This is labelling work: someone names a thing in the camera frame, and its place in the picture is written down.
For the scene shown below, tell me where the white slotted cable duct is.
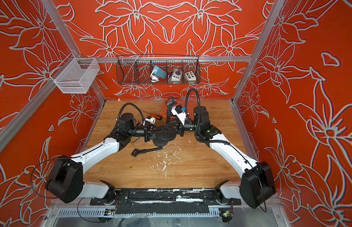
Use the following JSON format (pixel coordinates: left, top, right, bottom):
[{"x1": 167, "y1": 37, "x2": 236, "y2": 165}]
[{"x1": 56, "y1": 208, "x2": 220, "y2": 218}]

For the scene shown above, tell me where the white box with dial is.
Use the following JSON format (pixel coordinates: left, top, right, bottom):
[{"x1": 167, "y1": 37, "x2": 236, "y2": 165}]
[{"x1": 168, "y1": 68, "x2": 183, "y2": 82}]

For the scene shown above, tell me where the clear plastic wall bin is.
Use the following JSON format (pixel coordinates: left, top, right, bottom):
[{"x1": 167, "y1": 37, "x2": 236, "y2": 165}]
[{"x1": 50, "y1": 58, "x2": 100, "y2": 94}]

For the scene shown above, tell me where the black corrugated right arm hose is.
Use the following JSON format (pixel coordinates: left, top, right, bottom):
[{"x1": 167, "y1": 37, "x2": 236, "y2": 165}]
[{"x1": 185, "y1": 88, "x2": 232, "y2": 146}]

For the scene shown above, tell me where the blue white device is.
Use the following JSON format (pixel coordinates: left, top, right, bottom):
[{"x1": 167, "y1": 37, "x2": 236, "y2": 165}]
[{"x1": 150, "y1": 66, "x2": 167, "y2": 83}]

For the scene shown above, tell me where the orange black handled screwdriver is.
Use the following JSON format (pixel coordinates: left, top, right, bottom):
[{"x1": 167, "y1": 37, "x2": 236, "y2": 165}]
[{"x1": 149, "y1": 113, "x2": 163, "y2": 120}]

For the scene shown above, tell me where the black round stand base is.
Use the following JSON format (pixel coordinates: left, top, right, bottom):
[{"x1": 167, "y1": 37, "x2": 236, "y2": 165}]
[{"x1": 156, "y1": 127, "x2": 177, "y2": 142}]

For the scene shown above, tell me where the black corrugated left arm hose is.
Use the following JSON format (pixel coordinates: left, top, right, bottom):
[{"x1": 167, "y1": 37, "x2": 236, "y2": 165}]
[{"x1": 117, "y1": 102, "x2": 145, "y2": 125}]

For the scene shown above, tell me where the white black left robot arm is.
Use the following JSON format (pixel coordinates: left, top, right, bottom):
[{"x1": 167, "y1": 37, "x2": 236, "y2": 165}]
[{"x1": 45, "y1": 113, "x2": 156, "y2": 205}]

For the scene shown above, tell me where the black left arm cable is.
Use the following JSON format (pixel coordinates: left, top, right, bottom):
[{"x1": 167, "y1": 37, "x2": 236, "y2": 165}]
[{"x1": 29, "y1": 141, "x2": 106, "y2": 199}]

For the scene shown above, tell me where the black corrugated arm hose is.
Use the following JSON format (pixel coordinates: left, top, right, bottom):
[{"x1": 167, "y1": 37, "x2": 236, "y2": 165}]
[
  {"x1": 185, "y1": 88, "x2": 232, "y2": 146},
  {"x1": 117, "y1": 102, "x2": 145, "y2": 125}
]

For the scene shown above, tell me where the black wire wall basket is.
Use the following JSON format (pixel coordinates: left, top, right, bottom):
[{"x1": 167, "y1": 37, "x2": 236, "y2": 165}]
[{"x1": 116, "y1": 54, "x2": 201, "y2": 85}]

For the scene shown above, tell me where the white box with buttons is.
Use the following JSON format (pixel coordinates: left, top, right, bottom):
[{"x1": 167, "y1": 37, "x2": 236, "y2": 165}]
[{"x1": 184, "y1": 71, "x2": 197, "y2": 84}]

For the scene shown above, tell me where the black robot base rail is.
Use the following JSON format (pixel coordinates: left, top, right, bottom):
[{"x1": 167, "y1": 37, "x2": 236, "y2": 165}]
[{"x1": 90, "y1": 188, "x2": 241, "y2": 213}]

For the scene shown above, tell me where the orange plastic tool case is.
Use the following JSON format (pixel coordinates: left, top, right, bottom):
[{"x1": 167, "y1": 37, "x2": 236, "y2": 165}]
[{"x1": 160, "y1": 99, "x2": 197, "y2": 120}]

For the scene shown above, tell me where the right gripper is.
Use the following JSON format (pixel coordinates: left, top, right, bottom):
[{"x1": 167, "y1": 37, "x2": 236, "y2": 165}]
[{"x1": 161, "y1": 120, "x2": 199, "y2": 141}]

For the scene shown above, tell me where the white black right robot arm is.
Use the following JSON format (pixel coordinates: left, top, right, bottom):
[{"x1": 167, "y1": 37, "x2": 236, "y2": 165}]
[{"x1": 170, "y1": 105, "x2": 277, "y2": 209}]

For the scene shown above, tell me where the black microphone stand pole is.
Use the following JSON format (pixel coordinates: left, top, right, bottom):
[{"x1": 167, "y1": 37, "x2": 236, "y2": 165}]
[{"x1": 164, "y1": 97, "x2": 177, "y2": 131}]

